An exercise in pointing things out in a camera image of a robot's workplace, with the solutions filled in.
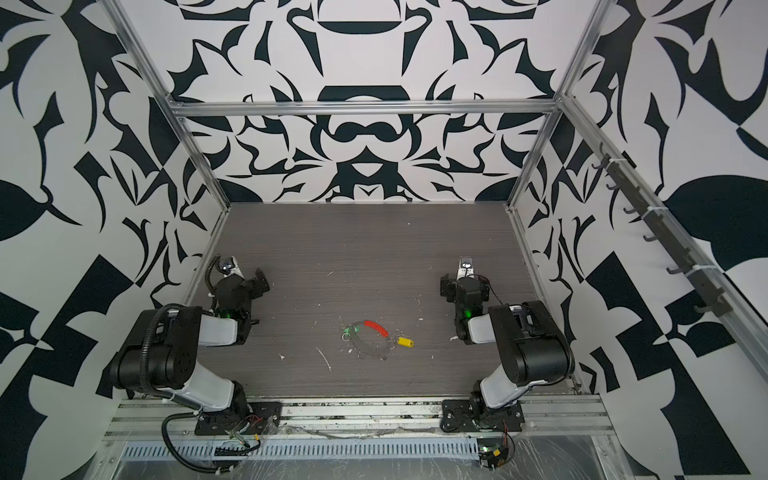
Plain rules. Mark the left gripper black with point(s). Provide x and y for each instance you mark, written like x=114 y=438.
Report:
x=238 y=288

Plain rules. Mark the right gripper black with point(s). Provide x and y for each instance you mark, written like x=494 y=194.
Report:
x=466 y=283

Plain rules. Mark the yellow key tag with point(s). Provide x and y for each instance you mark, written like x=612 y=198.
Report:
x=403 y=341

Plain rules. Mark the red key tag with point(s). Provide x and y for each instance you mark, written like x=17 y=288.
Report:
x=377 y=327

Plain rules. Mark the large wire keyring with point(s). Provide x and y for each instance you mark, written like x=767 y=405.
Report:
x=378 y=348

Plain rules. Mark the green key tag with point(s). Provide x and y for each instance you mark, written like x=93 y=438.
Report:
x=351 y=329

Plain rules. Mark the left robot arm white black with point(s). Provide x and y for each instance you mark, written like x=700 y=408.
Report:
x=160 y=355

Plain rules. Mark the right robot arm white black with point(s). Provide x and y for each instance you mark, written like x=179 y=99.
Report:
x=533 y=351

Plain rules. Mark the small circuit board green led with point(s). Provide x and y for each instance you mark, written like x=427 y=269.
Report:
x=494 y=453

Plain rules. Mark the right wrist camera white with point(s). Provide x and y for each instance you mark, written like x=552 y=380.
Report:
x=465 y=268

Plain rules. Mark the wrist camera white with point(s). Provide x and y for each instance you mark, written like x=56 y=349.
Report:
x=228 y=267
x=465 y=268

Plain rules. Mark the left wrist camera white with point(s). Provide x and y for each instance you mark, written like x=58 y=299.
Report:
x=228 y=267

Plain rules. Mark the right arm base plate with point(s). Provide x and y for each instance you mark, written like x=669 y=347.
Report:
x=463 y=416

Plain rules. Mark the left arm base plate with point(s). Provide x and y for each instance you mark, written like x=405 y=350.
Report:
x=240 y=417

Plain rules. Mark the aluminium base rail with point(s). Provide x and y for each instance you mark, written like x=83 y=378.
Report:
x=364 y=418

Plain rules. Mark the white slotted cable duct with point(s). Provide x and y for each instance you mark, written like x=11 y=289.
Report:
x=336 y=449

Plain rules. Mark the wall hook rack dark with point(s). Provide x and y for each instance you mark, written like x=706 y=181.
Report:
x=667 y=231

